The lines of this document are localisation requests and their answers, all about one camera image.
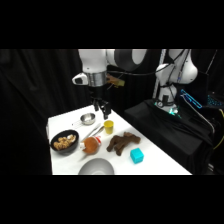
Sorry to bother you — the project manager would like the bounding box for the brown plush toy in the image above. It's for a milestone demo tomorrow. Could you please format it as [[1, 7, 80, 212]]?
[[106, 131, 142, 157]]

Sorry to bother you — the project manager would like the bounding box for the blue cube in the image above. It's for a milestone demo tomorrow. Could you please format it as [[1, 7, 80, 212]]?
[[129, 148, 145, 165]]

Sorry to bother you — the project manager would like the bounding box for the black curtain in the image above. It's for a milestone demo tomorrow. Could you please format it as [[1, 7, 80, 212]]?
[[0, 49, 224, 176]]

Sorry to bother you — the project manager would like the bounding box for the blue lit screen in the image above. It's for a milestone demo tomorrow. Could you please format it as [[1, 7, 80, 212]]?
[[180, 88, 204, 110]]

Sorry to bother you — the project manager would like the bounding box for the black bowl with pasta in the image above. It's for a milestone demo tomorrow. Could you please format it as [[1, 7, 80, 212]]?
[[49, 129, 80, 155]]

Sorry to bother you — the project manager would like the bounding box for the silver metal utensil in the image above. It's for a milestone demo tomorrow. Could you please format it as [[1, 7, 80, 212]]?
[[82, 123, 106, 140]]

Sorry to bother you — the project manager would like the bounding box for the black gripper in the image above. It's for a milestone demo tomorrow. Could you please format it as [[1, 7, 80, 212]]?
[[88, 85, 112, 121]]

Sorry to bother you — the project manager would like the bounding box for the black covered robot stand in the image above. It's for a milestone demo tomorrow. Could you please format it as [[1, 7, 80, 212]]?
[[123, 98, 215, 175]]

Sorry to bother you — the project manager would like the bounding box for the silver measuring cup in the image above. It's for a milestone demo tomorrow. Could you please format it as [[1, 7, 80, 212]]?
[[70, 112, 97, 130]]

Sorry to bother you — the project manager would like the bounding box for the yellow cable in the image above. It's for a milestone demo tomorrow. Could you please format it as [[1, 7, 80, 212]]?
[[212, 108, 224, 151]]

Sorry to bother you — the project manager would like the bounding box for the grey bowl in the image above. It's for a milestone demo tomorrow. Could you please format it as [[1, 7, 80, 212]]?
[[77, 157, 116, 176]]

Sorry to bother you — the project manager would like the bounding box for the orange bottle with white cap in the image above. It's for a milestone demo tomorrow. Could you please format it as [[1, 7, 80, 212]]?
[[79, 135, 103, 156]]

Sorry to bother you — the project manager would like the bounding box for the yellow cup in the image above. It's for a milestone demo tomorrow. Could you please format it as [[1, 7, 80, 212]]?
[[103, 120, 115, 135]]

